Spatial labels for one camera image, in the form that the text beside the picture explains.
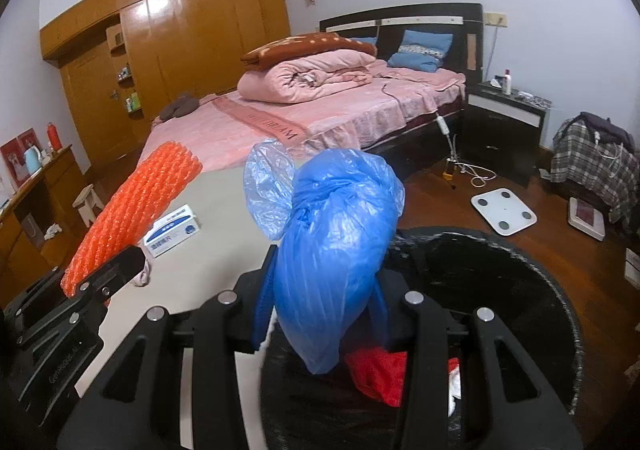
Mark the red framed photo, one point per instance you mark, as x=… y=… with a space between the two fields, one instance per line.
x=27 y=139
x=11 y=165

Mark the black lined trash bin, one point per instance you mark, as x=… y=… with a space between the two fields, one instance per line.
x=525 y=305

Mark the white and blue box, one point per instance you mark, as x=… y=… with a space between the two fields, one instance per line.
x=172 y=230

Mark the white rag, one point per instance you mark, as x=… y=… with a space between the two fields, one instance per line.
x=52 y=230

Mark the white bathroom scale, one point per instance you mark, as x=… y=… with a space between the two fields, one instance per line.
x=502 y=212

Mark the plaid-covered chair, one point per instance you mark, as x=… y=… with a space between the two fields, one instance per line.
x=585 y=170

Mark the brown slippers on bed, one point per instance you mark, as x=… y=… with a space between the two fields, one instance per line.
x=179 y=106

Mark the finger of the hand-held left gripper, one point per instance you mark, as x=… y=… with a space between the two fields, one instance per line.
x=35 y=300
x=117 y=270

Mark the white lotion bottle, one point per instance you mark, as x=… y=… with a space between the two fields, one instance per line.
x=507 y=82

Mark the white cloth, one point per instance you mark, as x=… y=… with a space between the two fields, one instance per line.
x=454 y=390

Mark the wall power socket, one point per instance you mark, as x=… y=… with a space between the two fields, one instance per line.
x=496 y=20

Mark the white scale with red panel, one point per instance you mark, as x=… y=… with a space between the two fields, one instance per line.
x=586 y=219

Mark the orange foam net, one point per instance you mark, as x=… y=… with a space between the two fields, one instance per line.
x=135 y=210

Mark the small yellow box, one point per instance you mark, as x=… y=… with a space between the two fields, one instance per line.
x=449 y=171

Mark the light blue kettle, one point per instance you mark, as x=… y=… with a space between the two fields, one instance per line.
x=32 y=161

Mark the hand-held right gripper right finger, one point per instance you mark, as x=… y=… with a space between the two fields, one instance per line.
x=382 y=320

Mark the small white carton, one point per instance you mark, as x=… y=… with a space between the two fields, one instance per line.
x=632 y=270

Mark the small cosmetic jars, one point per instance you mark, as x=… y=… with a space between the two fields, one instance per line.
x=124 y=73

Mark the bed with pink sheet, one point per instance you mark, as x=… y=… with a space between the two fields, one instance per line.
x=240 y=140

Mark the small wooden stool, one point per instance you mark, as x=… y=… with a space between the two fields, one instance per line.
x=89 y=202

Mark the plain blue pillow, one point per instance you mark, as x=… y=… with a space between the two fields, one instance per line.
x=362 y=42

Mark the grey paper bag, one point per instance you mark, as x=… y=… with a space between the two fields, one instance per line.
x=30 y=230

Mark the wooden wardrobe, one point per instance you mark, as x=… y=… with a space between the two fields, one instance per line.
x=200 y=40

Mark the red plastic bag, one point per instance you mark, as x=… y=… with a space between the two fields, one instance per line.
x=375 y=375

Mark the brown patterned blanket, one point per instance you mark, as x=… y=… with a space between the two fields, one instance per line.
x=310 y=47

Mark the pink folded quilt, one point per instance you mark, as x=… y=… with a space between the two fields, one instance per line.
x=300 y=80

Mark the black and white nightstand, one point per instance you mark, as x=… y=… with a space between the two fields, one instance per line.
x=500 y=140

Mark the blue pillow with patterned band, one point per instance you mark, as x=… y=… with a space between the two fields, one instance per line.
x=420 y=52

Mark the red thermos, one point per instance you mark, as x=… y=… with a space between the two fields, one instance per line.
x=54 y=137

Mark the blue plastic bag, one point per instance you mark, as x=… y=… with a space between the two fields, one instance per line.
x=335 y=255

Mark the wooden dresser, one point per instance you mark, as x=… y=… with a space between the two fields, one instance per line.
x=50 y=210

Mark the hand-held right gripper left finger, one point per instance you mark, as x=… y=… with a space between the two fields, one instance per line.
x=262 y=310

